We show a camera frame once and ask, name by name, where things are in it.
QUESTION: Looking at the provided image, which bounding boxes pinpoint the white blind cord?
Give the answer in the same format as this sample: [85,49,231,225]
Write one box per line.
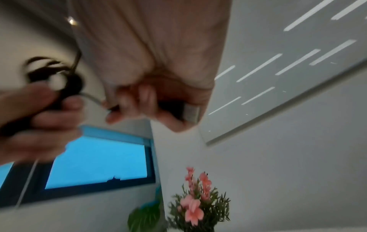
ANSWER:
[15,157,39,208]

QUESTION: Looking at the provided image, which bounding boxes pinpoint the black USB cable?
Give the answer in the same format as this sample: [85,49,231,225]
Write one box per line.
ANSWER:
[0,16,201,137]

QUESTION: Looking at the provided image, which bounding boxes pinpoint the pink flower bouquet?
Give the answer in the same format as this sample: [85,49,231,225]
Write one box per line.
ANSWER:
[167,166,232,232]

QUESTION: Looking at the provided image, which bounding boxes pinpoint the group of ceiling light strips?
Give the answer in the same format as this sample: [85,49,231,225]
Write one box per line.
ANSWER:
[206,0,358,117]

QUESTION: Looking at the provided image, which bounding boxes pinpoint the green leafy plant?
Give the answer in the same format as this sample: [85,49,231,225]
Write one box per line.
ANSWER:
[127,198,167,232]

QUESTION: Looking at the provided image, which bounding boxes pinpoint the person's left hand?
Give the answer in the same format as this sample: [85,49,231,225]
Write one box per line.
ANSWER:
[0,84,86,164]

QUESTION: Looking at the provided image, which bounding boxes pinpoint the person's right hand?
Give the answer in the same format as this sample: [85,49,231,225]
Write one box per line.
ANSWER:
[70,0,233,133]

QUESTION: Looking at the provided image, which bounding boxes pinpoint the dark framed window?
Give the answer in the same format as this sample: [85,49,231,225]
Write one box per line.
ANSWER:
[0,125,157,208]

